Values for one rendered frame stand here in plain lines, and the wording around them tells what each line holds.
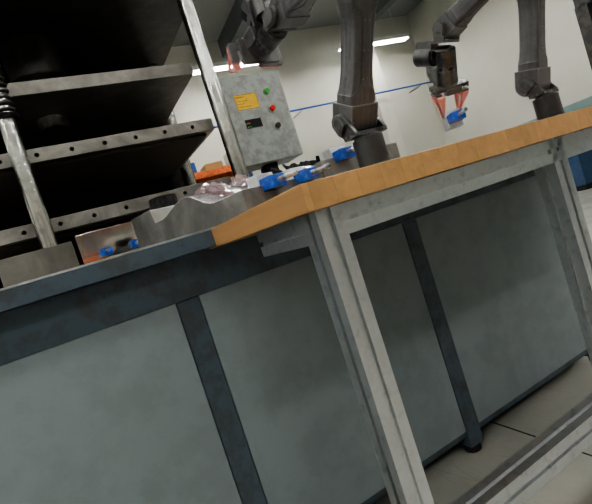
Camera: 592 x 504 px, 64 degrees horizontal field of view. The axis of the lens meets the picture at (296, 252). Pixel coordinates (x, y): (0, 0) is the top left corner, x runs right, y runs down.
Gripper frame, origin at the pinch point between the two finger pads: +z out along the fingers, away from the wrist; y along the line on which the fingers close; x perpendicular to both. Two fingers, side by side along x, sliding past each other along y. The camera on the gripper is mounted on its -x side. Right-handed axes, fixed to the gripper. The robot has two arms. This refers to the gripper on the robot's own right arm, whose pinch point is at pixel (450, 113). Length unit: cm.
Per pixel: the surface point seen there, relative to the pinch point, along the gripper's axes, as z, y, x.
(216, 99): -14, 70, -57
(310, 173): -10, 53, 39
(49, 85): -37, 126, -52
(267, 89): -8, 47, -80
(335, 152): -8, 43, 25
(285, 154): 19, 49, -67
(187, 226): -5, 84, 34
